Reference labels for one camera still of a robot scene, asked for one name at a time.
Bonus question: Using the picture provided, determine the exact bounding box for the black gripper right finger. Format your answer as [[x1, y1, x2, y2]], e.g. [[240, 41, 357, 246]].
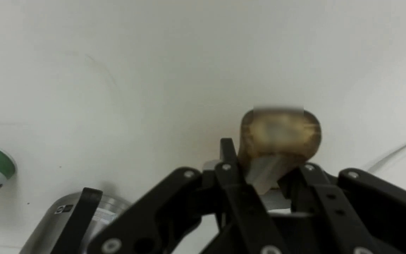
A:
[[279, 162, 406, 254]]

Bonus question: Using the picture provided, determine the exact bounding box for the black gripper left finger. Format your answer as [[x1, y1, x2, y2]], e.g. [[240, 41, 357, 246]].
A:
[[88, 137, 292, 254]]

